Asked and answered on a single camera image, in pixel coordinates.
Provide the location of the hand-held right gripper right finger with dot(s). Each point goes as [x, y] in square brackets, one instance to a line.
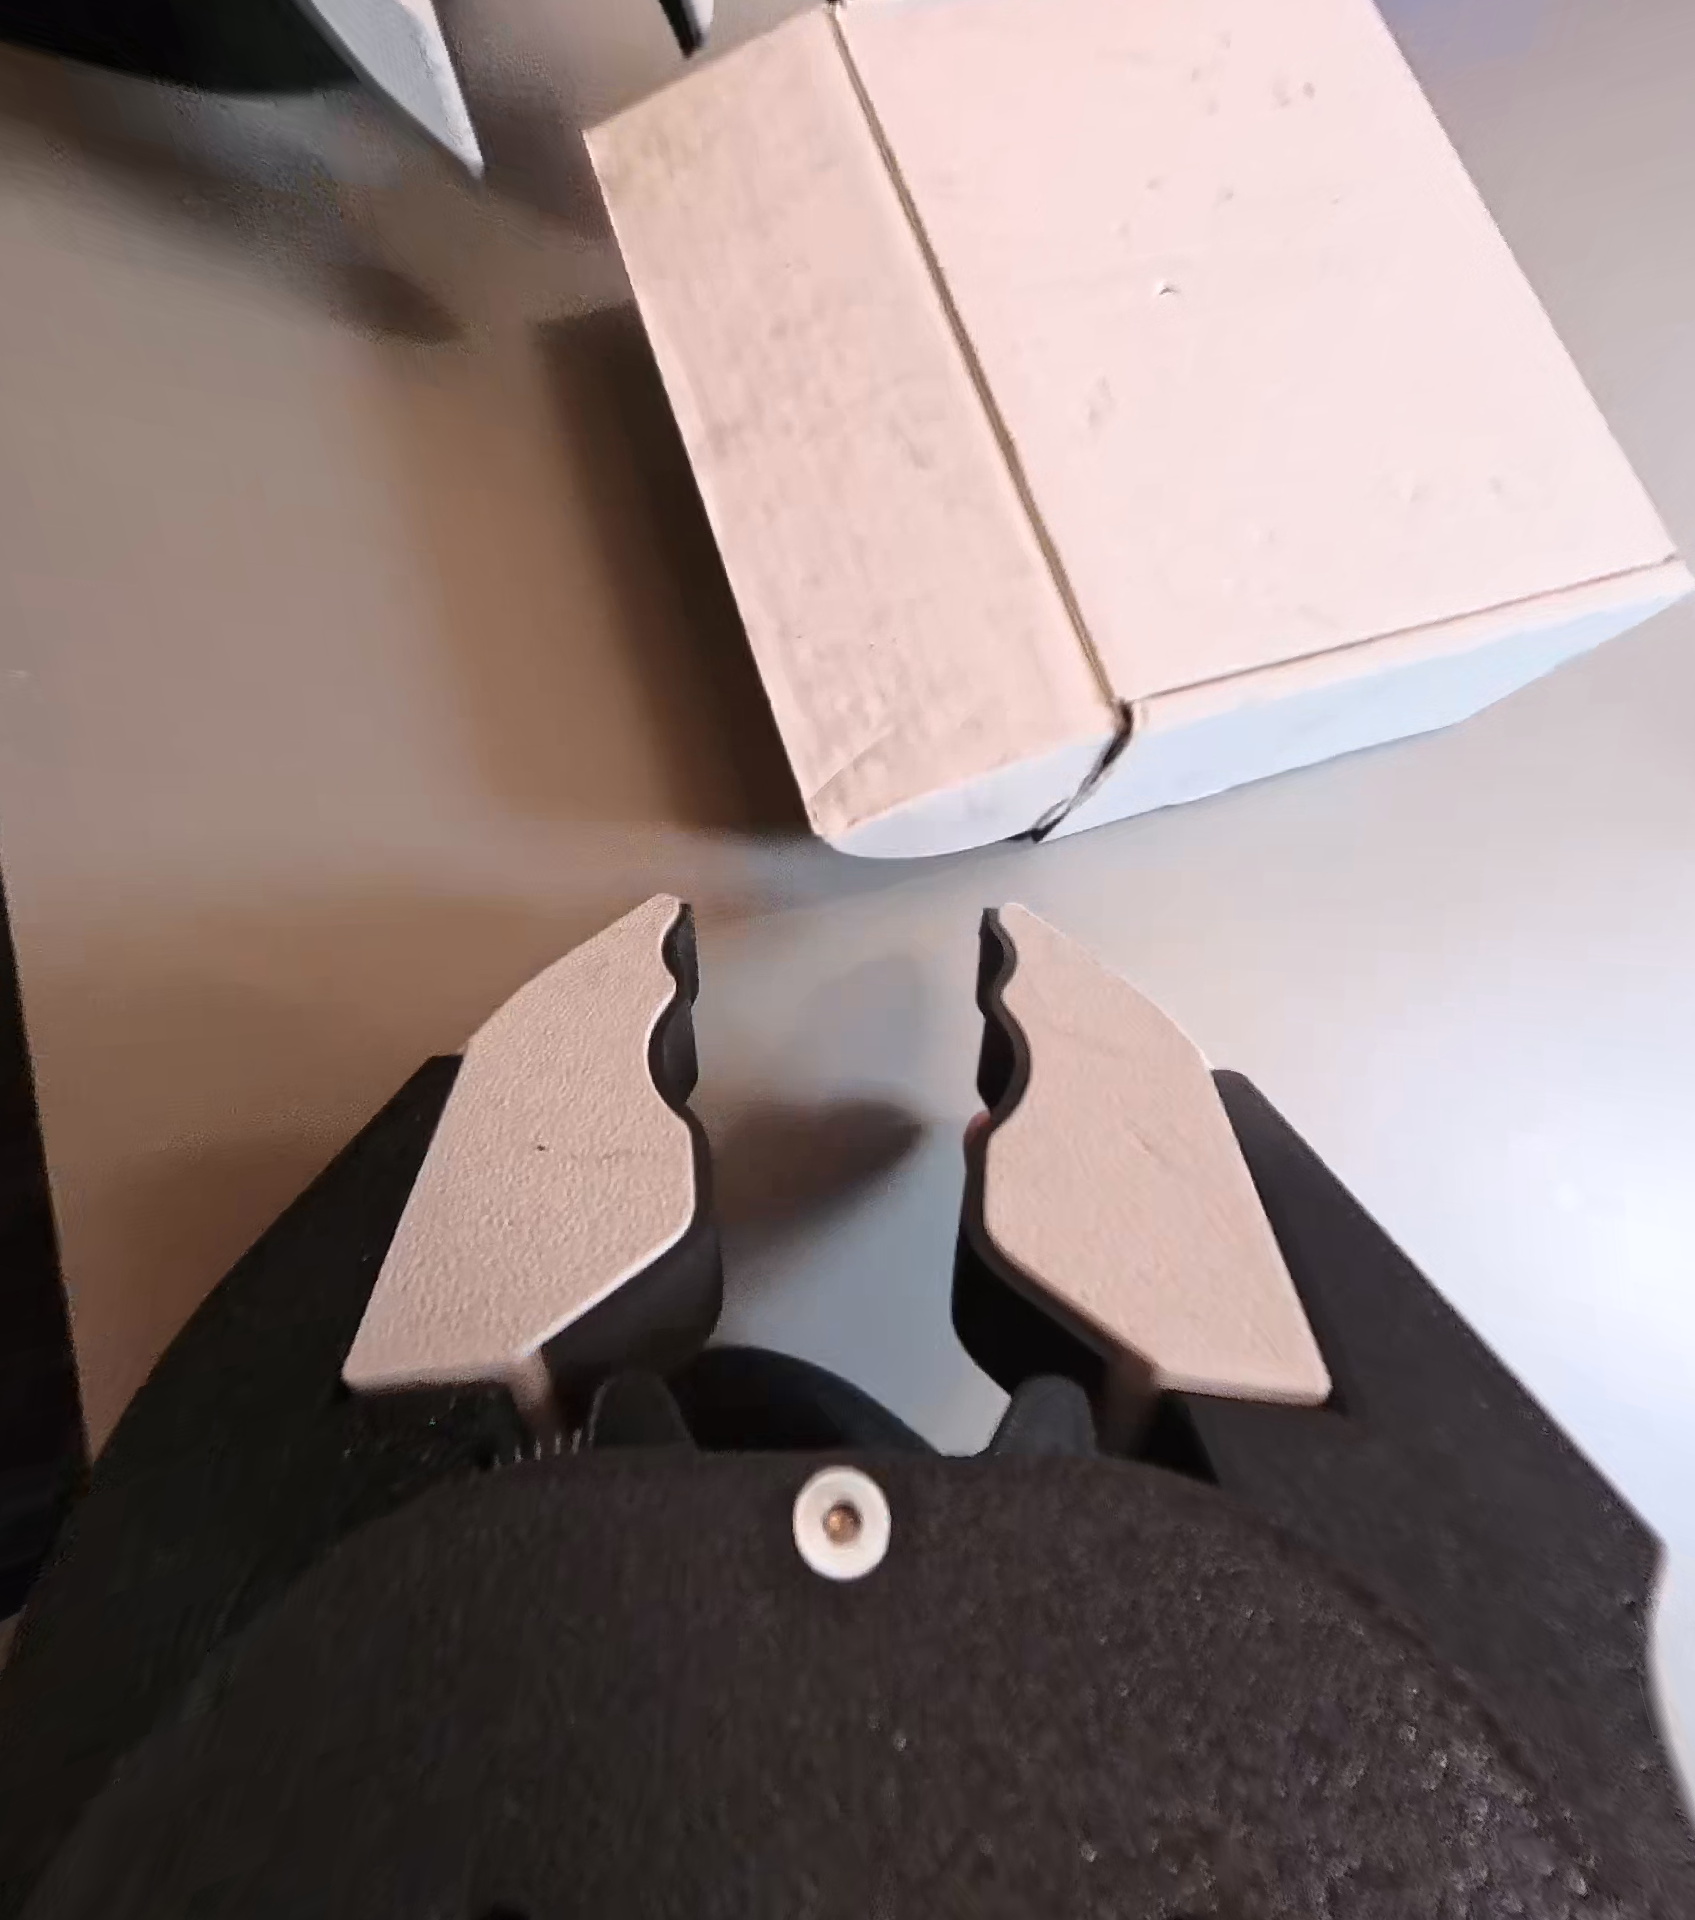
[1147, 1217]

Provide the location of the white cardboard box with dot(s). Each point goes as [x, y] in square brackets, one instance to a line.
[1207, 377]

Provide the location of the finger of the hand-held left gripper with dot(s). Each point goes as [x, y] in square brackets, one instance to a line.
[405, 69]
[689, 19]

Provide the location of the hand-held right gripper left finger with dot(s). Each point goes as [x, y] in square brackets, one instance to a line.
[549, 1201]

